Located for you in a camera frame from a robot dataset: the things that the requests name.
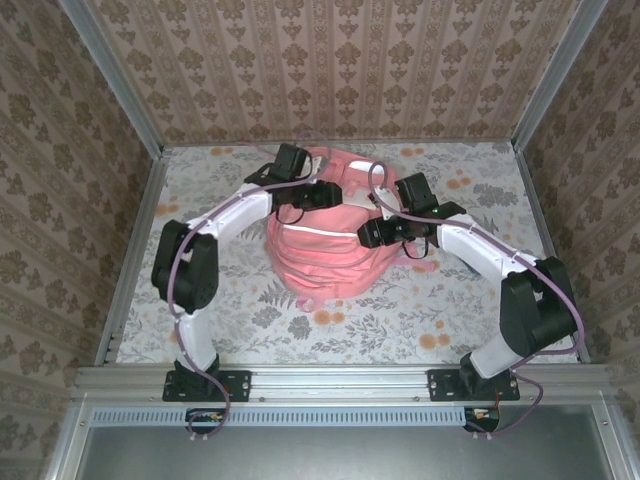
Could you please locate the grey metal sheet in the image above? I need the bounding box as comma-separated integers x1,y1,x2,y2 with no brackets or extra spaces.
49,404,626,480

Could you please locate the pink student backpack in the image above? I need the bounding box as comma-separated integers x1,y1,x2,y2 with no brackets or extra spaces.
264,144,439,314

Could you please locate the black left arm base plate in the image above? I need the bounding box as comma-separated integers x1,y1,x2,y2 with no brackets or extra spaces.
162,369,252,403

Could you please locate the floral tablecloth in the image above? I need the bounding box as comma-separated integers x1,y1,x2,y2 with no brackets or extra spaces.
117,142,581,366

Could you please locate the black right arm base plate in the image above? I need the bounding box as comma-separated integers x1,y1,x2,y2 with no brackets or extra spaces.
427,368,521,403

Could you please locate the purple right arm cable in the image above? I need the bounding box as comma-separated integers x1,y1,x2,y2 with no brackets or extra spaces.
368,160,586,437

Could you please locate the aluminium mounting rail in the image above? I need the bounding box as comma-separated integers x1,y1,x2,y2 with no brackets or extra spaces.
74,364,614,401

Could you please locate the grey slotted cable duct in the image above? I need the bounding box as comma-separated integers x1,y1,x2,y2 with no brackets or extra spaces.
92,407,469,427

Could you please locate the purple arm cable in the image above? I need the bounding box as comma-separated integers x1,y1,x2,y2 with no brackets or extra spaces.
368,160,586,437
167,130,332,444

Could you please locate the black controller box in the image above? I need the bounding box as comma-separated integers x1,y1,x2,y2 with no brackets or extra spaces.
463,405,501,434
185,407,227,435

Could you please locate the aluminium side rail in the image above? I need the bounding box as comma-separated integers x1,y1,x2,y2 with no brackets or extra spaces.
94,149,171,366
514,149,591,364

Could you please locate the aluminium frame post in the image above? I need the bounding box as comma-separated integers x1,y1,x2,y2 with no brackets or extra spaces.
57,0,166,157
512,0,609,151

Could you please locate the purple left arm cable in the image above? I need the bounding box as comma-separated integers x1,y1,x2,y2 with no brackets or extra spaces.
167,130,332,444

